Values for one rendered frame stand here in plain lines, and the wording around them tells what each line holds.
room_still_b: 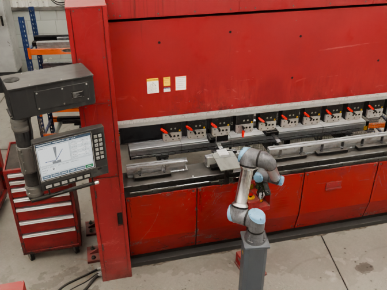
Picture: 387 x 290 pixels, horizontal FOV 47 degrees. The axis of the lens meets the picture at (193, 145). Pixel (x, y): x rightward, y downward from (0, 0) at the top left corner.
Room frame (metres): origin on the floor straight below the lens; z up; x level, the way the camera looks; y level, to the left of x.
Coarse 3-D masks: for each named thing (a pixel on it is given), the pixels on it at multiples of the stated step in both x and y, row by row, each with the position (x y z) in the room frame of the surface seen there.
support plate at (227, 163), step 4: (228, 152) 3.22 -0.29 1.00; (232, 152) 3.22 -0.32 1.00; (216, 156) 3.17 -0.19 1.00; (232, 156) 3.17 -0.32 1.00; (216, 160) 3.10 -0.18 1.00; (220, 160) 3.10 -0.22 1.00; (224, 160) 3.10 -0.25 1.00; (228, 160) 3.10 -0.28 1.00; (232, 160) 3.10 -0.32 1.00; (236, 160) 3.10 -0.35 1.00; (220, 164) 3.04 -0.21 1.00; (224, 164) 3.04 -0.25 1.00; (228, 164) 3.04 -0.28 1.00; (232, 164) 3.04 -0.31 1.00; (236, 164) 3.04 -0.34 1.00; (220, 168) 2.98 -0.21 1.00; (224, 168) 2.98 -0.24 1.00; (228, 168) 2.98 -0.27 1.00; (232, 168) 2.98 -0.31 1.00; (236, 168) 2.98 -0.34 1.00; (240, 168) 2.99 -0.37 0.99
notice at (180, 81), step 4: (180, 76) 3.12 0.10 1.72; (184, 76) 3.13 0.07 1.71; (176, 80) 3.12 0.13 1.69; (180, 80) 3.12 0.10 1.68; (184, 80) 3.13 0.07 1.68; (176, 84) 3.12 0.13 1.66; (180, 84) 3.12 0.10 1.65; (184, 84) 3.13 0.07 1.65; (176, 88) 3.12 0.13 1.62; (180, 88) 3.12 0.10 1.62; (184, 88) 3.13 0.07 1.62
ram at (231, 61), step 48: (144, 48) 3.06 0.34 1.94; (192, 48) 3.15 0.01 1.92; (240, 48) 3.23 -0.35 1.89; (288, 48) 3.32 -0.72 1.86; (336, 48) 3.42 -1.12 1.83; (384, 48) 3.53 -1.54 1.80; (144, 96) 3.06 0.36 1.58; (192, 96) 3.15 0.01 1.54; (240, 96) 3.24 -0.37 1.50; (288, 96) 3.34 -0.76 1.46; (336, 96) 3.44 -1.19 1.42; (384, 96) 3.55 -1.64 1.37
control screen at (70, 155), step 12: (48, 144) 2.37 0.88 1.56; (60, 144) 2.41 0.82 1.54; (72, 144) 2.44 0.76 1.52; (84, 144) 2.48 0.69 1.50; (48, 156) 2.37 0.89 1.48; (60, 156) 2.40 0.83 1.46; (72, 156) 2.44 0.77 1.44; (84, 156) 2.47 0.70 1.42; (48, 168) 2.36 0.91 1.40; (60, 168) 2.40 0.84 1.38; (72, 168) 2.43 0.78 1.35; (84, 168) 2.47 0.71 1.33
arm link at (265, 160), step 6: (264, 156) 2.54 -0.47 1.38; (270, 156) 2.56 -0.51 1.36; (258, 162) 2.53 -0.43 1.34; (264, 162) 2.52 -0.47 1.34; (270, 162) 2.53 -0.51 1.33; (264, 168) 2.54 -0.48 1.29; (270, 168) 2.54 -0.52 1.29; (276, 168) 2.63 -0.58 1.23; (270, 174) 2.63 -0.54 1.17; (276, 174) 2.65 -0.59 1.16; (270, 180) 2.76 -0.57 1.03; (276, 180) 2.71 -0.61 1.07; (282, 180) 2.73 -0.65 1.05
